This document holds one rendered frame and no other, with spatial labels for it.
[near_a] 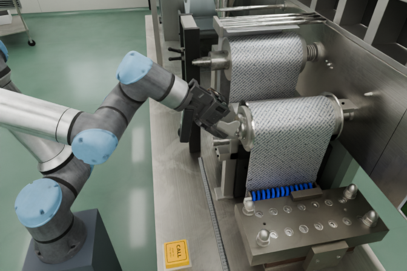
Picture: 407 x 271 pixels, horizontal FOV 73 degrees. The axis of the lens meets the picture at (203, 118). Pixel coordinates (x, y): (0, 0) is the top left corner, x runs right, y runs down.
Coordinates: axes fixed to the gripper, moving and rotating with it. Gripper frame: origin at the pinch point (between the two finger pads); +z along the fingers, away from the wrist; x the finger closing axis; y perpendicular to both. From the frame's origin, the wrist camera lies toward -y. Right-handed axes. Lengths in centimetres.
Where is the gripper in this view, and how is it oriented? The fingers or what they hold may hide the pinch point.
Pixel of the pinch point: (232, 134)
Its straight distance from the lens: 78.3
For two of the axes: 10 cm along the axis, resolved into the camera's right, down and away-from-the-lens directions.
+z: 7.5, 4.3, 5.0
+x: -1.7, -6.0, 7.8
